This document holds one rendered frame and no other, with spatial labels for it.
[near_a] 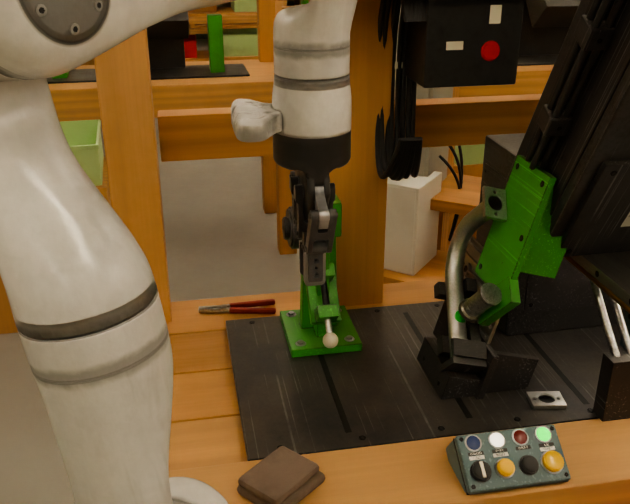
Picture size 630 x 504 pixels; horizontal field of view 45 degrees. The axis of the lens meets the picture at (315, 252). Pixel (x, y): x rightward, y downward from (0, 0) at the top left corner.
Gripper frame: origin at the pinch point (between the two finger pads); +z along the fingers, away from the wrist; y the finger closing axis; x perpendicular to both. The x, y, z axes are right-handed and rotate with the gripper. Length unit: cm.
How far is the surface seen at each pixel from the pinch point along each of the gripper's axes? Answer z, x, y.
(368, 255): 30, -23, 66
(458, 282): 25, -32, 40
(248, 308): 41, 1, 66
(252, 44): 92, -70, 726
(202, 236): 130, 3, 318
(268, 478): 36.9, 4.0, 11.0
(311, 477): 38.1, -1.9, 11.5
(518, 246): 14.0, -37.5, 29.4
